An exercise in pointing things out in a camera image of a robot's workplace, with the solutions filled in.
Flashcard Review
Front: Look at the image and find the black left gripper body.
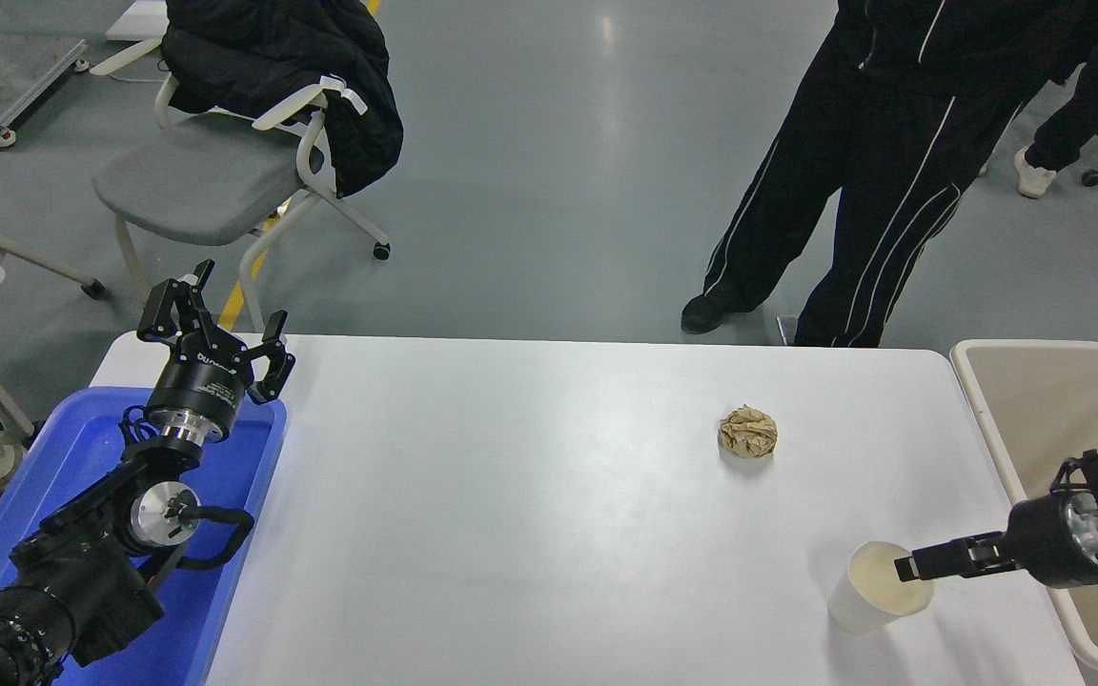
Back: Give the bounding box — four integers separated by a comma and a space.
146, 343, 251, 432

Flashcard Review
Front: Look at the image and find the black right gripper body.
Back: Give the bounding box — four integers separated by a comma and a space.
1006, 493, 1080, 589

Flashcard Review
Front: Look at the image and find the white paper cup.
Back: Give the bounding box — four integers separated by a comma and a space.
827, 539, 936, 635

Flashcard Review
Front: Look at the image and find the blue plastic tray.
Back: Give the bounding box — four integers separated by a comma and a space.
0, 386, 288, 686

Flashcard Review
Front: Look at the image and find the large pale bin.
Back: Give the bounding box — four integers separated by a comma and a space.
949, 338, 1098, 677

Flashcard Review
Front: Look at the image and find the grey seat chair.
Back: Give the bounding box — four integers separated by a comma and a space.
91, 71, 393, 334

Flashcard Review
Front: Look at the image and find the crumpled tan paper ball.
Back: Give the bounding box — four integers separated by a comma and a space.
718, 404, 780, 459

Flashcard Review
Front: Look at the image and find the black padded jacket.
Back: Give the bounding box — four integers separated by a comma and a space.
160, 0, 404, 199

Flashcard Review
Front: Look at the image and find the white board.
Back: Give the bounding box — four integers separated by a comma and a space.
105, 0, 169, 44

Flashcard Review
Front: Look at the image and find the metal frame cart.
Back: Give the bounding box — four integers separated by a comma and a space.
0, 0, 90, 149

